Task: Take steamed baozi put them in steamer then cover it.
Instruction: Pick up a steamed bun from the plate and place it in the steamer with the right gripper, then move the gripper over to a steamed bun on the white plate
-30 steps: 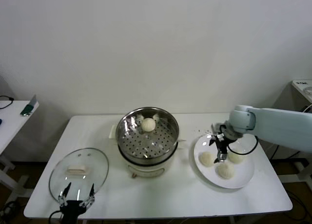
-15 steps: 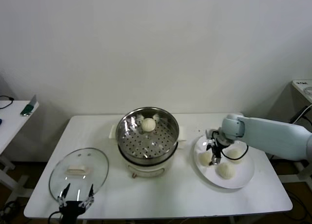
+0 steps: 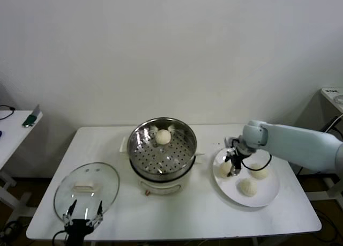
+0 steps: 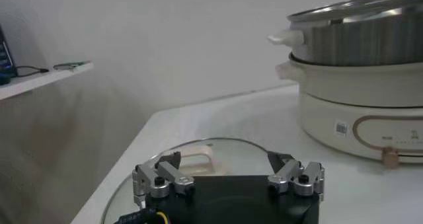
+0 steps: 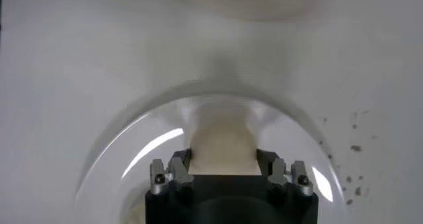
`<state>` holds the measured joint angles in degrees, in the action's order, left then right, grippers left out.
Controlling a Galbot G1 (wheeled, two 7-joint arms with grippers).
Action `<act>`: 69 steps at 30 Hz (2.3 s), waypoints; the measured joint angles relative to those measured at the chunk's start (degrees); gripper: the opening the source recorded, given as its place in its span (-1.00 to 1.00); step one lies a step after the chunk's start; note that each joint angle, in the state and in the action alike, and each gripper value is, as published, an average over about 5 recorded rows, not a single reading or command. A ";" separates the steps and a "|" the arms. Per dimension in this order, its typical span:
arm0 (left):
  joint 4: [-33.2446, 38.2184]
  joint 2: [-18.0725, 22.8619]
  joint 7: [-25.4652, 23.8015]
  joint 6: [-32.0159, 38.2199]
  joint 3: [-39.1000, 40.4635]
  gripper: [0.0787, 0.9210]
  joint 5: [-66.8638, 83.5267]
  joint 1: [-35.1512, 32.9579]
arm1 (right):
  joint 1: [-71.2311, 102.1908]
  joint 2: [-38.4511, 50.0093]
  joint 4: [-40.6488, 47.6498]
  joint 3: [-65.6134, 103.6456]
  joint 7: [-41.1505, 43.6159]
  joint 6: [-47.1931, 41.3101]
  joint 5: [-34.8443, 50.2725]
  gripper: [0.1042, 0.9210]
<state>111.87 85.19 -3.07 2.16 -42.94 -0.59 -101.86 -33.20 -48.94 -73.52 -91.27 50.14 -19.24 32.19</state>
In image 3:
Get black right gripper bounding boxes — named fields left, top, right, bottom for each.
left=224, top=140, right=255, bottom=177

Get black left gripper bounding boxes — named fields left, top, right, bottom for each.
left=62, top=199, right=104, bottom=246

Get white steamed baozi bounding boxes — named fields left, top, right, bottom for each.
left=249, top=163, right=269, bottom=180
left=238, top=177, right=259, bottom=197
left=219, top=162, right=233, bottom=179
left=155, top=129, right=172, bottom=146

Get round glass lid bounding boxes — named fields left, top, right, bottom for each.
left=53, top=162, right=120, bottom=222

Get stainless steel steamer basket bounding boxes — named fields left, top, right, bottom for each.
left=127, top=117, right=197, bottom=177

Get white round plate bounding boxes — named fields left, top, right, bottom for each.
left=213, top=147, right=281, bottom=208

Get cream electric cooker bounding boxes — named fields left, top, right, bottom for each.
left=119, top=135, right=206, bottom=197

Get green circuit board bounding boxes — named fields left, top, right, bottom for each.
left=21, top=104, right=43, bottom=128

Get white side table with label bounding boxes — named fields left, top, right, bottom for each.
left=320, top=87, right=343, bottom=115

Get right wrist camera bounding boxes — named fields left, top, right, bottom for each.
left=223, top=136, right=236, bottom=150

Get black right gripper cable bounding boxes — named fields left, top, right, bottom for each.
left=240, top=152, right=273, bottom=172

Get black and white hanging cables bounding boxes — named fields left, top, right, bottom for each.
left=318, top=116, right=343, bottom=141

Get thin black cable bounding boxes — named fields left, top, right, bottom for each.
left=0, top=104, right=16, bottom=121

